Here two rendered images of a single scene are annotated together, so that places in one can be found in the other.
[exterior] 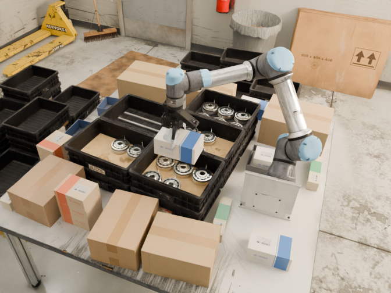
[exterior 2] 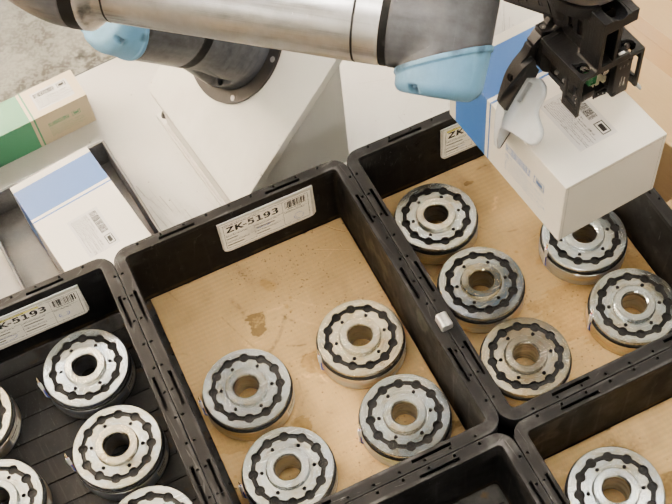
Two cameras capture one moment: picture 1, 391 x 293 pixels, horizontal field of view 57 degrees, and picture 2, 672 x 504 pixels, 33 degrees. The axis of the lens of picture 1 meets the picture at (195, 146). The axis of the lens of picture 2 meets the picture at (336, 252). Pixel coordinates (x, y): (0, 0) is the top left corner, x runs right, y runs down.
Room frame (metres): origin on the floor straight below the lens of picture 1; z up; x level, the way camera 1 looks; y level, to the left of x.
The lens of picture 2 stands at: (1.97, 0.46, 2.03)
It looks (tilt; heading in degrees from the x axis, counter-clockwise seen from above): 57 degrees down; 228
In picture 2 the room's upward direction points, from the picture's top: 8 degrees counter-clockwise
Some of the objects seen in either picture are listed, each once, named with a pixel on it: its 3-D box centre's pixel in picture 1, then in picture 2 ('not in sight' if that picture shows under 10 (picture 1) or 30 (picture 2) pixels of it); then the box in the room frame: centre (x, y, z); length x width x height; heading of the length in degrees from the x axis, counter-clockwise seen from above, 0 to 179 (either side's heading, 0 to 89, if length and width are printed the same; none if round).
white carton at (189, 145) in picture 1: (178, 143); (551, 123); (1.30, 0.08, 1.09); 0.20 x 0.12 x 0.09; 71
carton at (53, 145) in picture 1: (56, 145); not in sight; (1.56, 0.79, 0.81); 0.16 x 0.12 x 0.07; 155
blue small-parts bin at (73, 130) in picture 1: (81, 134); not in sight; (1.77, 0.72, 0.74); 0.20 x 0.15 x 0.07; 164
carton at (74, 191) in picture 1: (77, 192); not in sight; (1.15, 0.54, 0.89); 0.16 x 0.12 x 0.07; 69
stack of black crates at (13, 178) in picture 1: (10, 181); not in sight; (1.78, 1.31, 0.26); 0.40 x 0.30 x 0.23; 161
